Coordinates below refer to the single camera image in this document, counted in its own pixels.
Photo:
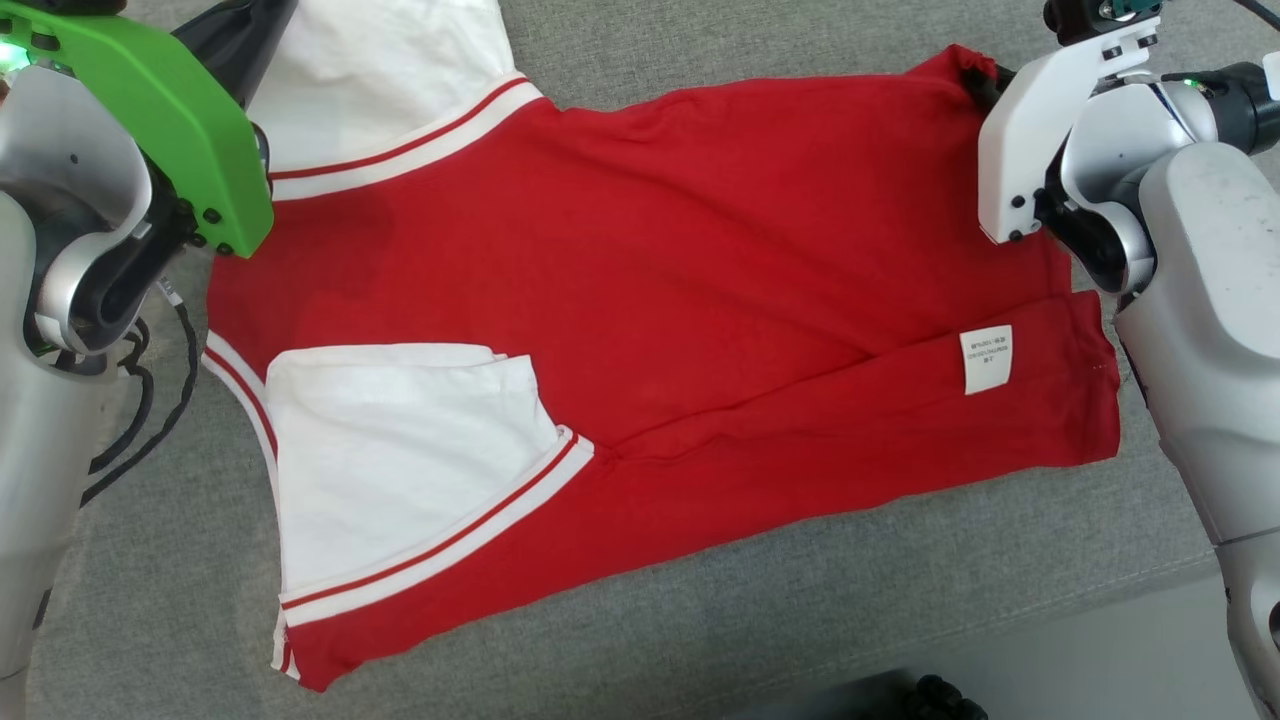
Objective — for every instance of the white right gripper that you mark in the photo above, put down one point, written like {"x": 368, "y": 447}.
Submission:
{"x": 1020, "y": 140}

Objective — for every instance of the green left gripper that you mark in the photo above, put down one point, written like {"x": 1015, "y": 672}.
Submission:
{"x": 190, "y": 140}

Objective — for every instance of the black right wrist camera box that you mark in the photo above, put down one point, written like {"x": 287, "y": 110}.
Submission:
{"x": 1075, "y": 15}

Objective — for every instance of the red and white jersey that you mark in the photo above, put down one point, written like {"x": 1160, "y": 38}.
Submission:
{"x": 700, "y": 250}

